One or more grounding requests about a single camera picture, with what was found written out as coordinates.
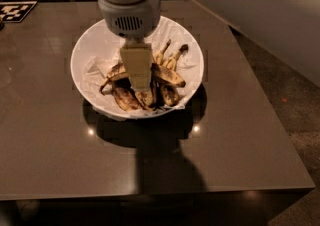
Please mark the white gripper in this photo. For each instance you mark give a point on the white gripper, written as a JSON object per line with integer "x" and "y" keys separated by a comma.
{"x": 130, "y": 19}

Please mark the overripe banana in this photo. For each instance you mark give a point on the overripe banana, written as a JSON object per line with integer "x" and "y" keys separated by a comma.
{"x": 124, "y": 97}
{"x": 147, "y": 99}
{"x": 159, "y": 73}
{"x": 170, "y": 94}

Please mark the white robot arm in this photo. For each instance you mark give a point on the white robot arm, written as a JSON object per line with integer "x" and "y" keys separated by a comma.
{"x": 289, "y": 29}

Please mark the white bowl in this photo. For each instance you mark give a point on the white bowl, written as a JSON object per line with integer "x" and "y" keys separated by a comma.
{"x": 100, "y": 43}

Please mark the black white fiducial marker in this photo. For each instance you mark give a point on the black white fiducial marker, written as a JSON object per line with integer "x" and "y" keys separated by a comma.
{"x": 15, "y": 12}

